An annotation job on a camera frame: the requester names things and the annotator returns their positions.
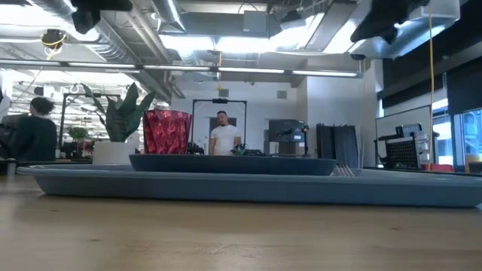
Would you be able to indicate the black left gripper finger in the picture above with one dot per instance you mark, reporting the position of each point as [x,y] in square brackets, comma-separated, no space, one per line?
[116,5]

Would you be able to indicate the red tray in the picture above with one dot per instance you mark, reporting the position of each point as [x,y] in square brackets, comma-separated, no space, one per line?
[437,168]

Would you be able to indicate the black equipment box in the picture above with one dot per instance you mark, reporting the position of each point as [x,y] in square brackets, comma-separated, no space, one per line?
[286,131]

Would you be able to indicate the black folding panels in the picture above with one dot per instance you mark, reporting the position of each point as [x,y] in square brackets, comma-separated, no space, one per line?
[337,145]

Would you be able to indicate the green artificial plant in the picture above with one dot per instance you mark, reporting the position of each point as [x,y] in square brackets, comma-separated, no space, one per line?
[124,120]

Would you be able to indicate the white partition board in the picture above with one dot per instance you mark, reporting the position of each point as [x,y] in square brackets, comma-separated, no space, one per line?
[391,120]

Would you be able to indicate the white plant pot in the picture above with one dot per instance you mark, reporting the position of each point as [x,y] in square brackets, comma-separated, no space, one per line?
[111,152]

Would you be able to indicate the black perforated rack cart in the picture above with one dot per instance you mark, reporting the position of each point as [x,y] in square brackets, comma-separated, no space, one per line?
[404,152]

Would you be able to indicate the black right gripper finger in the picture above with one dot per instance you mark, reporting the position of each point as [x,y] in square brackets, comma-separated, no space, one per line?
[367,34]
[367,20]

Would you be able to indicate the person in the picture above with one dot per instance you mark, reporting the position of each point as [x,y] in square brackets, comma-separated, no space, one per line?
[35,139]
[224,137]

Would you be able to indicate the long ceiling light bar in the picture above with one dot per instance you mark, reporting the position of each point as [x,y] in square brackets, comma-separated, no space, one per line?
[180,68]

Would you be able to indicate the dark blue plate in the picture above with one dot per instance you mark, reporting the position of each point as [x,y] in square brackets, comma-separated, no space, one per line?
[233,165]

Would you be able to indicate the small green potted plant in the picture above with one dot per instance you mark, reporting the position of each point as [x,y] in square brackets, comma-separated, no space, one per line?
[78,133]

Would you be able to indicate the red faceted cup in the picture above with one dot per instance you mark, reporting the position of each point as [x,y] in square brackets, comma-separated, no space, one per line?
[165,131]

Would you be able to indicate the blue plastic tray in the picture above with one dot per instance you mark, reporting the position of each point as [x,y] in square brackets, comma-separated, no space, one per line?
[226,190]

